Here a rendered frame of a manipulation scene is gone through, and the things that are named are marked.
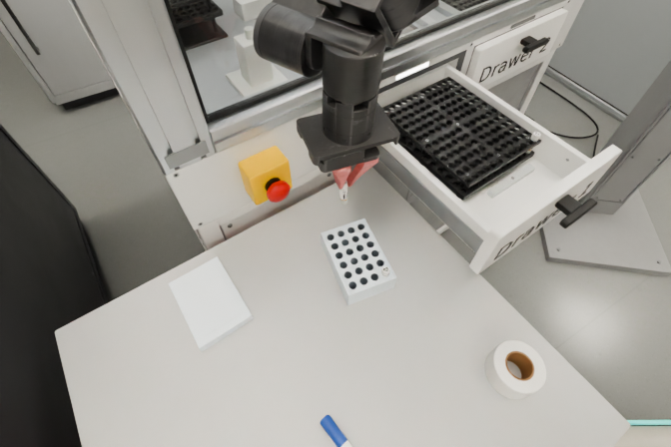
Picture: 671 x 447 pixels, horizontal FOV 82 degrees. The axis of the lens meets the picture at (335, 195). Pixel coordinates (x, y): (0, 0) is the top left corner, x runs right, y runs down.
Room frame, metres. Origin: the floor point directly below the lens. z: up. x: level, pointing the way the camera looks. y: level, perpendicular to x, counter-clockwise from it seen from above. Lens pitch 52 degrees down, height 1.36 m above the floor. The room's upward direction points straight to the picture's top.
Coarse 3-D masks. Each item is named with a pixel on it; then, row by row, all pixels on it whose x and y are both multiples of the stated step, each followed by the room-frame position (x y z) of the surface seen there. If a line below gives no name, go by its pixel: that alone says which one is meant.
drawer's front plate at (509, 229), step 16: (592, 160) 0.41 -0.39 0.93; (608, 160) 0.41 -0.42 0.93; (576, 176) 0.38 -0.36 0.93; (592, 176) 0.39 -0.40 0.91; (544, 192) 0.35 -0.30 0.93; (560, 192) 0.34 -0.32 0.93; (576, 192) 0.38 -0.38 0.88; (528, 208) 0.32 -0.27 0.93; (544, 208) 0.32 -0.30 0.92; (496, 224) 0.29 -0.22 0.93; (512, 224) 0.29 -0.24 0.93; (528, 224) 0.31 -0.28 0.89; (544, 224) 0.36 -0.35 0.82; (496, 240) 0.27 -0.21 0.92; (512, 240) 0.30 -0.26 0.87; (480, 256) 0.27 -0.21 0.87
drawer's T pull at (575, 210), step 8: (560, 200) 0.34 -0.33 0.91; (568, 200) 0.34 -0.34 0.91; (576, 200) 0.34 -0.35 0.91; (592, 200) 0.34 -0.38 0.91; (560, 208) 0.33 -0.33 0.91; (568, 208) 0.33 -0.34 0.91; (576, 208) 0.33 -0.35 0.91; (584, 208) 0.33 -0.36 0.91; (592, 208) 0.33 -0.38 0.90; (568, 216) 0.31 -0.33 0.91; (576, 216) 0.31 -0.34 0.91; (560, 224) 0.31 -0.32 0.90; (568, 224) 0.30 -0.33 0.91
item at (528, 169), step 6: (522, 168) 0.46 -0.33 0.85; (528, 168) 0.46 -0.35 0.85; (534, 168) 0.46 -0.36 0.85; (516, 174) 0.45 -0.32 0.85; (522, 174) 0.45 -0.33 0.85; (528, 174) 0.46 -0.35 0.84; (504, 180) 0.43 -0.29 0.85; (510, 180) 0.43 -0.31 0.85; (516, 180) 0.44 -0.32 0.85; (498, 186) 0.42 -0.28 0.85; (504, 186) 0.42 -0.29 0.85; (510, 186) 0.43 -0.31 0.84; (492, 192) 0.41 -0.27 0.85; (498, 192) 0.41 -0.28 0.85; (492, 198) 0.40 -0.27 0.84
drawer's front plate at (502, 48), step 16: (544, 16) 0.85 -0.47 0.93; (560, 16) 0.86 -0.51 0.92; (512, 32) 0.78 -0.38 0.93; (528, 32) 0.79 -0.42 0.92; (544, 32) 0.83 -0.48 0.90; (480, 48) 0.72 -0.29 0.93; (496, 48) 0.74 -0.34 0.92; (512, 48) 0.77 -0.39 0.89; (544, 48) 0.85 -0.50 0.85; (480, 64) 0.72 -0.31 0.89; (496, 64) 0.75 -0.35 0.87; (512, 64) 0.79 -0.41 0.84
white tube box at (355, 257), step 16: (352, 224) 0.37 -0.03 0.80; (336, 240) 0.34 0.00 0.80; (352, 240) 0.35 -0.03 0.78; (368, 240) 0.34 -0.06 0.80; (336, 256) 0.32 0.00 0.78; (352, 256) 0.31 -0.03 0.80; (368, 256) 0.31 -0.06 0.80; (384, 256) 0.31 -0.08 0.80; (336, 272) 0.29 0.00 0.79; (352, 272) 0.28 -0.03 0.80; (368, 272) 0.28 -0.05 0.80; (352, 288) 0.27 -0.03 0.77; (368, 288) 0.26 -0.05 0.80; (384, 288) 0.27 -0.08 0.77
